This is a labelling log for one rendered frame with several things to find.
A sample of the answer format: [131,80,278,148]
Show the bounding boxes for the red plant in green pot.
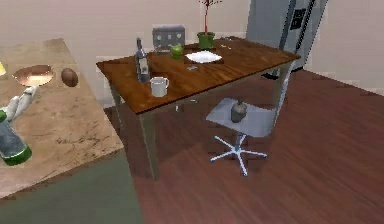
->
[196,0,224,51]

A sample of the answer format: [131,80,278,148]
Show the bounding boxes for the dark glass wine bottle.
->
[134,36,152,84]

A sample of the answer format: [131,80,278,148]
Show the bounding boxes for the green apple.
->
[170,44,185,61]

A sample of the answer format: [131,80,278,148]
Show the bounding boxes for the grey steel fridge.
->
[245,0,329,80]

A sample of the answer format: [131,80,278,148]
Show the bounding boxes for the grey swivel office chair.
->
[205,59,297,178]

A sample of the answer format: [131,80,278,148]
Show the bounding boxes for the beige stone kitchen counter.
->
[0,37,125,200]

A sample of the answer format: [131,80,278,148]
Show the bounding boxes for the grey round figure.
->
[230,99,248,124]

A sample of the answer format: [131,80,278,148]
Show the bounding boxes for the brown wooden dining table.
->
[95,35,302,182]

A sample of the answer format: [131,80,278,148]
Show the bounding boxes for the white mug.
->
[149,76,170,98]

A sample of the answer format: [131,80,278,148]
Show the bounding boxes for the copper bowl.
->
[12,64,55,87]

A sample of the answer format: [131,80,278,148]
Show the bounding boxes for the white plate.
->
[184,50,223,65]

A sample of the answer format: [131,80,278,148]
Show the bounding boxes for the black fridge handle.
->
[294,0,318,54]

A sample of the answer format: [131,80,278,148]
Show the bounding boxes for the brown potato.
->
[60,67,80,88]

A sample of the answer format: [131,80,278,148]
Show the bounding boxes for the green glass bottle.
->
[0,109,33,167]

